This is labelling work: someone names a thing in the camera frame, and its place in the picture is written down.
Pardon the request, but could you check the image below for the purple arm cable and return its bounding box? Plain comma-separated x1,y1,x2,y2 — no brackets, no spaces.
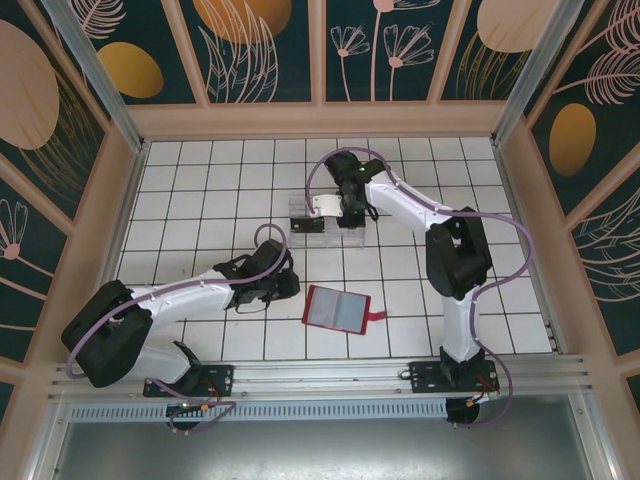
66,223,292,436
305,145,534,431

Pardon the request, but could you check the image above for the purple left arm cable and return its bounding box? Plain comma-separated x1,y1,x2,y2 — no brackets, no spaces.
66,223,292,436

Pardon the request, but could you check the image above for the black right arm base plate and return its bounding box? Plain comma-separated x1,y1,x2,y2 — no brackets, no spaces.
408,359,501,395

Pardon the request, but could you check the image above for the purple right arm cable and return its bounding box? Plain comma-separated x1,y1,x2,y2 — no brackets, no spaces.
305,145,534,431

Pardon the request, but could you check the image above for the red card holder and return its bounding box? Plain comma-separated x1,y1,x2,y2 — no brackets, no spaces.
301,283,389,337

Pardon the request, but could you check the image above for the grey metal sheet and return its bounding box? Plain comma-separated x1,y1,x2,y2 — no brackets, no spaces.
29,394,616,480

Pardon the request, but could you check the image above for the black credit card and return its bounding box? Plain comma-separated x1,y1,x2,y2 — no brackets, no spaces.
290,215,326,235

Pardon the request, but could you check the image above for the slotted grey cable duct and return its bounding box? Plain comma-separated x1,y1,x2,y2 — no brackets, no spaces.
68,399,450,422

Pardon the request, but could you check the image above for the aluminium mounting rail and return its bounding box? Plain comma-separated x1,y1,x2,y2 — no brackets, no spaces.
47,353,599,401

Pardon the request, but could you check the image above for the aluminium frame post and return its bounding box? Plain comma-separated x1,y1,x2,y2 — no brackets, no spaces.
491,0,584,147
41,0,149,152

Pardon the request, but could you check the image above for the clear acrylic organizer tray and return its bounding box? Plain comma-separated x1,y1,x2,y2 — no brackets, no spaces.
288,193,370,251

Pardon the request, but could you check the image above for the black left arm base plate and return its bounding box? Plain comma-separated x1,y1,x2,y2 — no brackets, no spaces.
143,363,236,400

